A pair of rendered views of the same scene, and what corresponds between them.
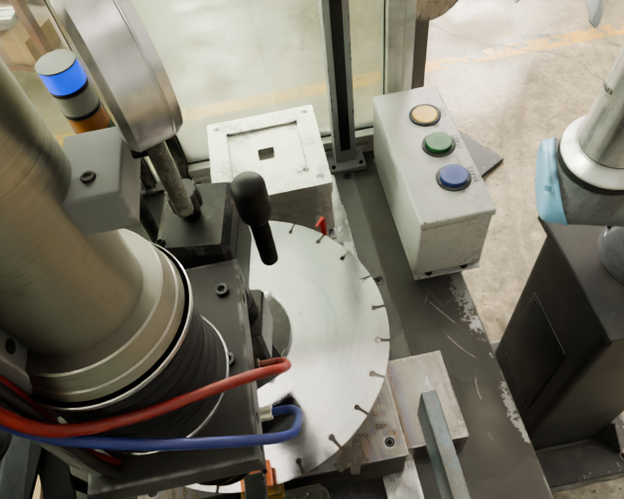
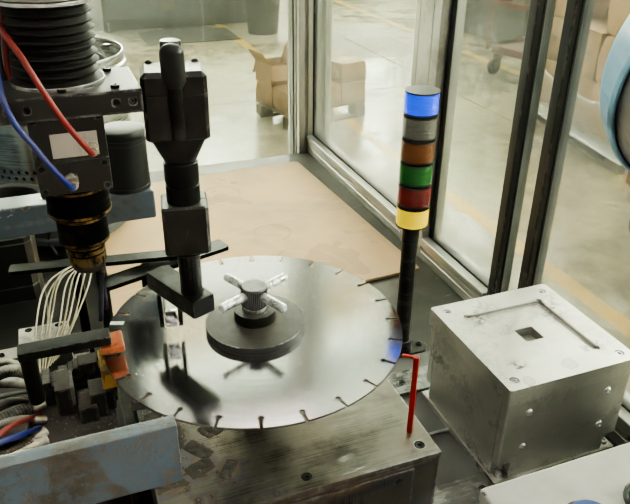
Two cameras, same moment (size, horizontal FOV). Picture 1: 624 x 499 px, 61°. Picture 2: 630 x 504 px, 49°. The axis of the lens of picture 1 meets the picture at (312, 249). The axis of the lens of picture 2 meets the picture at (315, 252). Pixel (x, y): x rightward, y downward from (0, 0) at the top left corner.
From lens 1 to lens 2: 0.56 m
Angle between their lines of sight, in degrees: 56
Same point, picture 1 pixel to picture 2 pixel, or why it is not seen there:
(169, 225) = not seen: hidden behind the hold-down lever
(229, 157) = (504, 306)
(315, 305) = (297, 367)
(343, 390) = (198, 397)
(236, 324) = (87, 91)
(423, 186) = (553, 487)
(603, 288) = not seen: outside the picture
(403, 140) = not seen: outside the picture
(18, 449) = (127, 207)
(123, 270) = not seen: outside the picture
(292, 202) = (477, 378)
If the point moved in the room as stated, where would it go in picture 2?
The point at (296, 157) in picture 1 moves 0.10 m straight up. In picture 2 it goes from (536, 358) to (551, 286)
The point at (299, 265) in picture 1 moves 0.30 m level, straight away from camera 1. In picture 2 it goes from (346, 350) to (571, 296)
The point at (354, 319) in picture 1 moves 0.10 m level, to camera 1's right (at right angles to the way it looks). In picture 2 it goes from (284, 397) to (319, 470)
